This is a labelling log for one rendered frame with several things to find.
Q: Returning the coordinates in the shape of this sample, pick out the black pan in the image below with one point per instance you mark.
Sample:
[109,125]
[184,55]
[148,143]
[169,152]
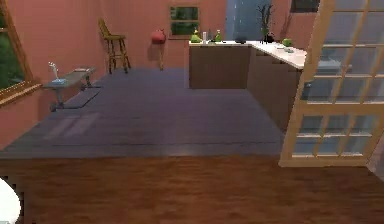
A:
[240,41]

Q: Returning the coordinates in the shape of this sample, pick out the green apple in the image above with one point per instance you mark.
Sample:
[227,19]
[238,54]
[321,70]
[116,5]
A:
[287,42]

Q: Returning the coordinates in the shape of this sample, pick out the grey dish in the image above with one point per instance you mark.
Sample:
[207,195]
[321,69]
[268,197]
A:
[288,50]

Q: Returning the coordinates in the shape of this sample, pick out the green bottle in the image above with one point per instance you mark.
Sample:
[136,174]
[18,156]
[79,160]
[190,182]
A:
[218,36]

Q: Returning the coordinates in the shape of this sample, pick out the red round stool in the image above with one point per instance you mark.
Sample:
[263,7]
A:
[159,37]

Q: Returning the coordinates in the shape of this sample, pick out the dark house plant in pot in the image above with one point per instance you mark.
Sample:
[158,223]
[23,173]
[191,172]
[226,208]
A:
[266,23]

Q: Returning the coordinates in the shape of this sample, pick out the tall wooden chair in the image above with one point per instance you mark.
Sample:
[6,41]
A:
[115,45]

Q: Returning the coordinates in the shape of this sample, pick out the white round object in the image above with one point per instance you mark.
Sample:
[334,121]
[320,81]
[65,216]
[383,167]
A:
[8,203]

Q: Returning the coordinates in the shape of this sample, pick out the brown kitchen counter white top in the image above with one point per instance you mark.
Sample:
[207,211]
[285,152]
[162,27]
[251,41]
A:
[233,65]

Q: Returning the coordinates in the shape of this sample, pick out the wooden framed wall window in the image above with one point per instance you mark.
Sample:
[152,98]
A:
[184,20]

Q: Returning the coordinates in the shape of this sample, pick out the dark framed wall picture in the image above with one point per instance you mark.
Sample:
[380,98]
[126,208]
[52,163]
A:
[304,5]

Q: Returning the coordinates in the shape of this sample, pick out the white cup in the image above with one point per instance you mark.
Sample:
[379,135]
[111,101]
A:
[204,37]

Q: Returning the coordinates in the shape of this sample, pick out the white statue on blue base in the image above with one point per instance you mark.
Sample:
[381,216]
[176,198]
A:
[56,75]

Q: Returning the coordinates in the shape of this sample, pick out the grey low bench table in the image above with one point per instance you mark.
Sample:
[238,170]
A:
[68,81]

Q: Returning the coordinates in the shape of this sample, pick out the large wooden framed window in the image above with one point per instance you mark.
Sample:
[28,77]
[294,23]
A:
[11,60]

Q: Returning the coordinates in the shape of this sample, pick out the wooden glass-paned room door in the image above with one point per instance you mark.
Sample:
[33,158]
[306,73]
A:
[336,106]

